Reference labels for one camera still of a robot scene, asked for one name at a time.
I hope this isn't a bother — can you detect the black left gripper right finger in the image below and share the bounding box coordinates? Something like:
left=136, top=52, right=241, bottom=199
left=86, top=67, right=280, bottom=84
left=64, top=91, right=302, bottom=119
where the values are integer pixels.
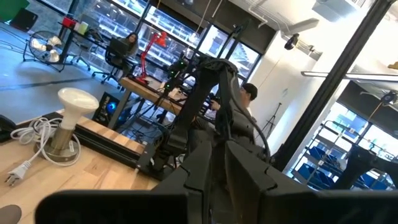
left=224, top=140, right=315, bottom=224

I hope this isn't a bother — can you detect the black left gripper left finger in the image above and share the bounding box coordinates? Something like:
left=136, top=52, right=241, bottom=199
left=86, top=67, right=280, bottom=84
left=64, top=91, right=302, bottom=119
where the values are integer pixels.
left=151, top=141, right=213, bottom=224

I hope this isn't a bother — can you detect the shelf with blue bins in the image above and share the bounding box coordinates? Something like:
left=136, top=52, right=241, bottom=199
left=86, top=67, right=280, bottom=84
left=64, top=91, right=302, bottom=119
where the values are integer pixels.
left=290, top=119, right=398, bottom=191

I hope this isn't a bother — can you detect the person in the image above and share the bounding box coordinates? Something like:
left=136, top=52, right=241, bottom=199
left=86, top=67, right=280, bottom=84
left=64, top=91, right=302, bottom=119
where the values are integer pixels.
left=210, top=82, right=259, bottom=124
left=119, top=32, right=140, bottom=78

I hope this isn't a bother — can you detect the wooden desk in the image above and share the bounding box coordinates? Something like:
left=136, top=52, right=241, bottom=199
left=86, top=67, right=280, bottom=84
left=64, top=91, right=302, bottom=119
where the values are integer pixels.
left=119, top=76, right=184, bottom=128

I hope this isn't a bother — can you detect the black desk robot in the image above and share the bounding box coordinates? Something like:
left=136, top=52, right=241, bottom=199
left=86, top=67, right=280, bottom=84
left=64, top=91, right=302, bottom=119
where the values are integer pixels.
left=160, top=51, right=200, bottom=97

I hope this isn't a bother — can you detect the black machine joint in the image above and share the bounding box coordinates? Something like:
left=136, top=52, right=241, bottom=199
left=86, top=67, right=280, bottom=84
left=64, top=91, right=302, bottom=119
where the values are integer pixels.
left=331, top=144, right=398, bottom=191

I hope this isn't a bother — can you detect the black PC tower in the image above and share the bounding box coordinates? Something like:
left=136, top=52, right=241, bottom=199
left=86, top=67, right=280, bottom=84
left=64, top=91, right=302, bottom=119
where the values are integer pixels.
left=92, top=91, right=121, bottom=128

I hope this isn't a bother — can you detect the red desk lamp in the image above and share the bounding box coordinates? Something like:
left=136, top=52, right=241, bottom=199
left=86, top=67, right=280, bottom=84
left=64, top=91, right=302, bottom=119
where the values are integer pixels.
left=135, top=30, right=169, bottom=85

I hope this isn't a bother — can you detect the white bulb table lamp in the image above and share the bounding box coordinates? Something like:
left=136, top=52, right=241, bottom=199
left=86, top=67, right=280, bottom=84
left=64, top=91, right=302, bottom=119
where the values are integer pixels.
left=33, top=87, right=100, bottom=163

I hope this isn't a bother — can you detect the black laptop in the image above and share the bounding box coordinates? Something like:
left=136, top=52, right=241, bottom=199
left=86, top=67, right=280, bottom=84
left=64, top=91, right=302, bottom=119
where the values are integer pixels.
left=108, top=37, right=130, bottom=57

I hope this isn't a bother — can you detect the white LED light bar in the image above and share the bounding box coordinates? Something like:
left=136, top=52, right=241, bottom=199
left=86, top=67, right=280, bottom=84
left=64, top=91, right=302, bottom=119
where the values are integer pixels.
left=300, top=70, right=398, bottom=82

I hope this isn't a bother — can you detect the black table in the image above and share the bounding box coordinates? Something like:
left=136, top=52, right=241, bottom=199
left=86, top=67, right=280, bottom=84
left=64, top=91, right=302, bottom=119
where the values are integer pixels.
left=57, top=15, right=109, bottom=66

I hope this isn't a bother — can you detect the black clamp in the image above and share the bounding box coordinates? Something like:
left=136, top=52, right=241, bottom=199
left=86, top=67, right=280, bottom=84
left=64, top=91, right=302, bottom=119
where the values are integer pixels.
left=0, top=114, right=17, bottom=143

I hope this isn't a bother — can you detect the black floor fan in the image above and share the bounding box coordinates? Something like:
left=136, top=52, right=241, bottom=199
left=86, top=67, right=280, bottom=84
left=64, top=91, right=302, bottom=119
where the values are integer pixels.
left=23, top=30, right=66, bottom=73

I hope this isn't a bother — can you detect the black case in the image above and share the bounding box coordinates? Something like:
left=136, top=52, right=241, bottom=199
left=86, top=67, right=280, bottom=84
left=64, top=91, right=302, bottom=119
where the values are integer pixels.
left=9, top=7, right=39, bottom=32

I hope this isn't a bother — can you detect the green panel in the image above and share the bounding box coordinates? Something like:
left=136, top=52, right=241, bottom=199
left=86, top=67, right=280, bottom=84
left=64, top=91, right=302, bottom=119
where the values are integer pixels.
left=0, top=0, right=30, bottom=22

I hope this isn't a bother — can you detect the black table frame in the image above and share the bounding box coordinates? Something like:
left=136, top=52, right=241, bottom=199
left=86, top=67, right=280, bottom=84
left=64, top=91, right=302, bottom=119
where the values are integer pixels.
left=42, top=111, right=175, bottom=182

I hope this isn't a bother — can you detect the black slanted frame post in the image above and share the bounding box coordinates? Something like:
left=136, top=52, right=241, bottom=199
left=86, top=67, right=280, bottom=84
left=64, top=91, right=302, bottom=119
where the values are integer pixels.
left=269, top=0, right=397, bottom=172

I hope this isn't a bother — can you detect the black hanging camera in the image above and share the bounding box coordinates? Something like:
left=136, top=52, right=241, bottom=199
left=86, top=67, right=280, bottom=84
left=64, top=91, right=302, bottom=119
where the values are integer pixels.
left=381, top=90, right=398, bottom=106
left=284, top=33, right=300, bottom=51

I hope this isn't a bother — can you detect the white power cable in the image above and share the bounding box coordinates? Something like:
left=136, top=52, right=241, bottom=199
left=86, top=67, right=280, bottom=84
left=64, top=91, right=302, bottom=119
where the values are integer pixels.
left=4, top=116, right=82, bottom=187

